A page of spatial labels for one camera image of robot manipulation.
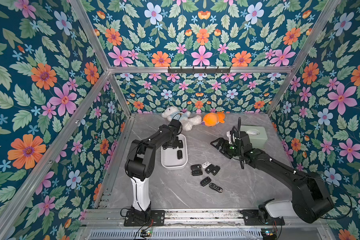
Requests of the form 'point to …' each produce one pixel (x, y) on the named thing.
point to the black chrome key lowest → (215, 187)
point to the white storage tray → (169, 158)
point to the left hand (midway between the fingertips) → (173, 144)
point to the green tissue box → (258, 135)
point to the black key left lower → (197, 172)
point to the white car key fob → (206, 164)
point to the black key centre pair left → (209, 169)
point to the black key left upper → (195, 167)
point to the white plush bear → (172, 112)
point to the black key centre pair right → (215, 170)
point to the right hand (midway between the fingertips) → (214, 145)
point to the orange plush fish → (212, 119)
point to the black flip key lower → (205, 181)
